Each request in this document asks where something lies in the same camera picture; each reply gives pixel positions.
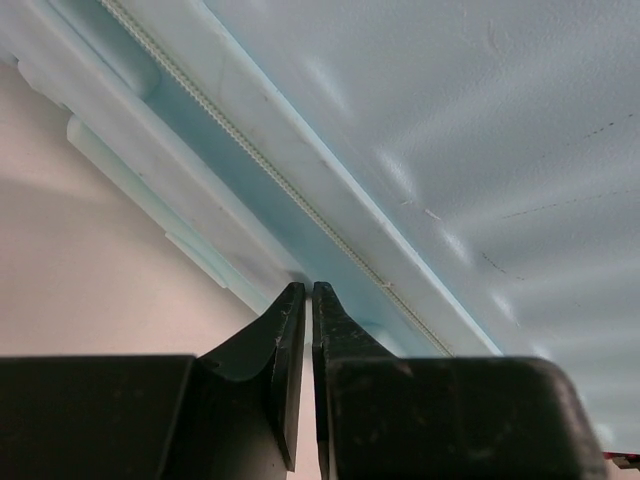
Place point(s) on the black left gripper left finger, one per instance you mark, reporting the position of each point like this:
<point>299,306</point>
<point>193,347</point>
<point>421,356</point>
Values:
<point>231,413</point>

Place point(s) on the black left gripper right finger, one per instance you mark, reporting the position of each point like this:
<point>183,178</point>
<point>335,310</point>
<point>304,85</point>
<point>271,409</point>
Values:
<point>380,416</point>

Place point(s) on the light blue hard-shell suitcase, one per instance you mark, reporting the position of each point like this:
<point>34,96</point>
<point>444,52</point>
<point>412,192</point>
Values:
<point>464,173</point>

